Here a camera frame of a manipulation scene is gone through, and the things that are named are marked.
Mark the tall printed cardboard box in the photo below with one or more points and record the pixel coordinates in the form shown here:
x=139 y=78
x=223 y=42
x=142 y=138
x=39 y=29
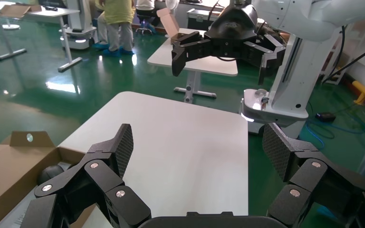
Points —
x=6 y=170

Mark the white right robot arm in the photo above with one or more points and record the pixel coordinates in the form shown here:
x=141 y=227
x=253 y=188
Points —
x=295 y=15

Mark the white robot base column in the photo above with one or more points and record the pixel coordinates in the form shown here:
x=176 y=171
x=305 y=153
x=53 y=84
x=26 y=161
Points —
x=292 y=91
x=78 y=34

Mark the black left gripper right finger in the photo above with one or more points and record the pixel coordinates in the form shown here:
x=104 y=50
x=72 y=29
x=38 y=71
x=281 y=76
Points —
x=308 y=174

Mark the white table with T-legs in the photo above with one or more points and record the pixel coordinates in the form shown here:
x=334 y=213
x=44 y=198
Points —
x=53 y=13

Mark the small open cardboard box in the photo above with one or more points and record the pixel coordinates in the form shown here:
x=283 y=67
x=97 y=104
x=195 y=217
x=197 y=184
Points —
x=168 y=22

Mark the flat open cardboard box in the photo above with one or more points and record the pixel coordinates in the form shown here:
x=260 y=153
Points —
x=15 y=11

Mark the seated person white shirt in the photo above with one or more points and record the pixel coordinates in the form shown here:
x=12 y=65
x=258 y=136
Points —
x=144 y=9

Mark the person in yellow shirt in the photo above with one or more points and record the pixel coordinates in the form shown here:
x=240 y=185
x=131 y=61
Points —
x=118 y=15

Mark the white rounded table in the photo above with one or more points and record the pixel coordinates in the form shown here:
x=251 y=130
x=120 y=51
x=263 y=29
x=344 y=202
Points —
x=207 y=66

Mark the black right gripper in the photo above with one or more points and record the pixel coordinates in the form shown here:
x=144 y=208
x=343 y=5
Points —
x=233 y=25

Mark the black metal-edged case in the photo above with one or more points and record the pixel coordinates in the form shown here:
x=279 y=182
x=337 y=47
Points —
x=198 y=20

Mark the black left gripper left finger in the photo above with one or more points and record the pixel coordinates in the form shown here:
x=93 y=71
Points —
x=100 y=177

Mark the black power adapter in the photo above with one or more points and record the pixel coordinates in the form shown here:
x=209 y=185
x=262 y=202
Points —
x=325 y=117

